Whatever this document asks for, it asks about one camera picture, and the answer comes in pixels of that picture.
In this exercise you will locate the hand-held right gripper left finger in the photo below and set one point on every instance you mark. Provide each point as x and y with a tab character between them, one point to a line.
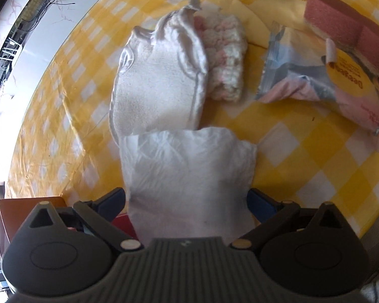
112	202

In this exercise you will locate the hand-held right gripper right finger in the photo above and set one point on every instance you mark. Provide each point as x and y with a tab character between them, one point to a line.
259	204

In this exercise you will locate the white tissue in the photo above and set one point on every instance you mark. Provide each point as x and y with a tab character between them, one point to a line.
189	176

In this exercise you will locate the clear packet with orange label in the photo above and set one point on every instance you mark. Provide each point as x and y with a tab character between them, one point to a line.
303	85

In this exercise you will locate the yellow checkered tablecloth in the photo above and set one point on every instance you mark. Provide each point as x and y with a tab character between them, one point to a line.
303	151

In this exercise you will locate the white towel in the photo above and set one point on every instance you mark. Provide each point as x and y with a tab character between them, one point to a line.
158	79

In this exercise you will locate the pink white fluffy cloth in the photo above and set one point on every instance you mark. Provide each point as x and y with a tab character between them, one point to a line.
225	56

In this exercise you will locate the white marble television cabinet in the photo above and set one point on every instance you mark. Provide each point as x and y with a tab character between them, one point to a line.
25	47

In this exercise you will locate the yellow cloth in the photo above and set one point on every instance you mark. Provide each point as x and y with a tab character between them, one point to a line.
271	15

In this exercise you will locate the pink sponge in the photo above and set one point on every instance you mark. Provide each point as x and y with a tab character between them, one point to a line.
338	25

